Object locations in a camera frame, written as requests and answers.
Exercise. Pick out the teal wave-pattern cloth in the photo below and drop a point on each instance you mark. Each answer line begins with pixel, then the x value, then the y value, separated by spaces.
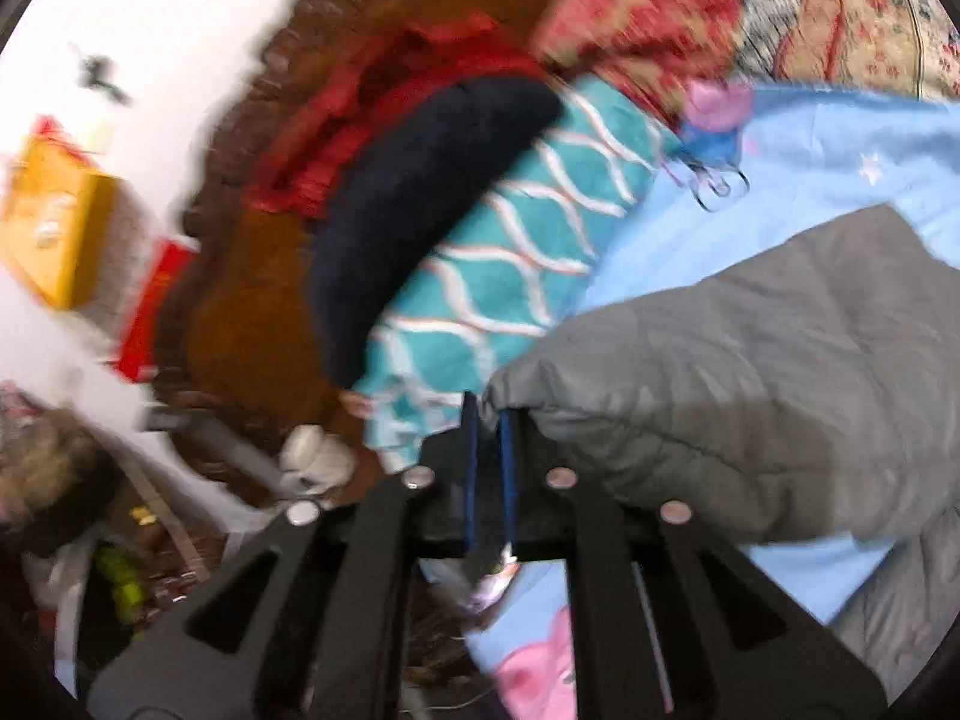
pixel 511 269

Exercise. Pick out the brown fuzzy blanket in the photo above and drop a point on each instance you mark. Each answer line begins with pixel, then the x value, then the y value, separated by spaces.
pixel 233 335

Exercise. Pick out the red floral patterned quilt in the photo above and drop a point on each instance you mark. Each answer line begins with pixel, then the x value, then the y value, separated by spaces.
pixel 651 50

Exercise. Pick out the yellow cardboard box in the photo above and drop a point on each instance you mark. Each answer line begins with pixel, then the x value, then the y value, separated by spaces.
pixel 55 217

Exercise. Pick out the grey puffer jacket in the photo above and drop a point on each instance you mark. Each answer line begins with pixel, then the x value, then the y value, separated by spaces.
pixel 810 391

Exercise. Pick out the red knitted garment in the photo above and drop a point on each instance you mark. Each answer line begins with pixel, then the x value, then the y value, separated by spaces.
pixel 389 77

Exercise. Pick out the dark navy garment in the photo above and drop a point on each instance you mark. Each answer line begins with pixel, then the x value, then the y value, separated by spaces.
pixel 403 195

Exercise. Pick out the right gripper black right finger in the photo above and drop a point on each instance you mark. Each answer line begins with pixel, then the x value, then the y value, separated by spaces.
pixel 668 620

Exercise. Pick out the light blue cartoon bedsheet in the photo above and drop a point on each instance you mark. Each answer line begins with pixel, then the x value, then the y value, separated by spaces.
pixel 810 156

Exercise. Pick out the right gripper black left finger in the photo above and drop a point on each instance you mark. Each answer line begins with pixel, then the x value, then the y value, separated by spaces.
pixel 307 619

